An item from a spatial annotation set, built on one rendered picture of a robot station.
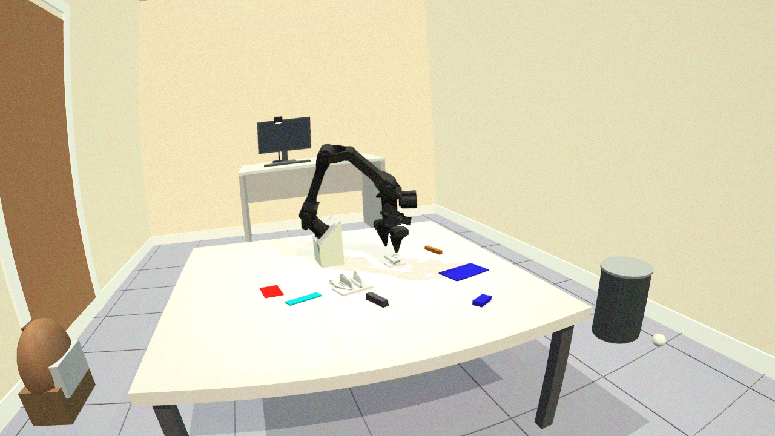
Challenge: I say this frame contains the small blue block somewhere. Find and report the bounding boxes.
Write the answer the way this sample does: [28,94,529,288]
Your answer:
[472,294,492,308]

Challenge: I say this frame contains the blue flat rectangular plate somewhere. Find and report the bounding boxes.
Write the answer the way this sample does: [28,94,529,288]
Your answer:
[439,263,488,281]

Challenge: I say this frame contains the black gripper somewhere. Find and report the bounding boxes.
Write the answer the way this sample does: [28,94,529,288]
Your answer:
[374,209,409,253]

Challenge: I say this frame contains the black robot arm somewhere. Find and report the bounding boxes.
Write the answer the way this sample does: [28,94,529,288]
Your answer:
[299,144,417,238]

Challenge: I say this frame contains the small orange bar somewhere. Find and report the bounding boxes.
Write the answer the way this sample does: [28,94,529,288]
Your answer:
[424,246,443,255]

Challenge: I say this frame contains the cyan flat plate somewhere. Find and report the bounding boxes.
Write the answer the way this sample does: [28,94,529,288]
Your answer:
[285,292,322,306]

